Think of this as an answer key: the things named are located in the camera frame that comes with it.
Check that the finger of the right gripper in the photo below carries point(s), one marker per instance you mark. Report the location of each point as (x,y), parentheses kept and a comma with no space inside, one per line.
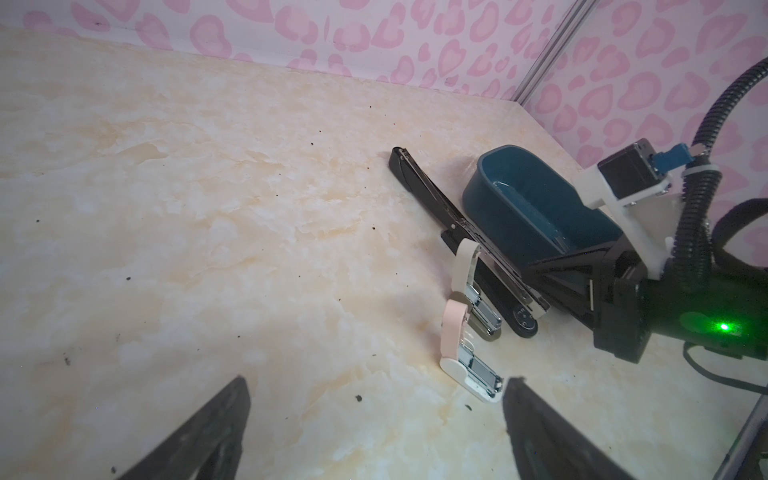
(593,261)
(561,294)

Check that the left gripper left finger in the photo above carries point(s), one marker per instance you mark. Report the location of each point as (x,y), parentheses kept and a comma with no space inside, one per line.
(207,446)

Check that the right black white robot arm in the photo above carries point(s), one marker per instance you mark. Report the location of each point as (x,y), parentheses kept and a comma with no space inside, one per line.
(729,316)

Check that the teal plastic tray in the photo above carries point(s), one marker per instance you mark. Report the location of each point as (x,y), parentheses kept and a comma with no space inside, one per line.
(528,211)

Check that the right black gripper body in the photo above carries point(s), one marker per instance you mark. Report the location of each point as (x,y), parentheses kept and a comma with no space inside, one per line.
(618,326)

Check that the pink small stapler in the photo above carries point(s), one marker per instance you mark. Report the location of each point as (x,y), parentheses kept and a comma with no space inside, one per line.
(459,360)

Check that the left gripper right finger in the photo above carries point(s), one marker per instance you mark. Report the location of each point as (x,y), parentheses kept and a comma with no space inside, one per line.
(545,445)

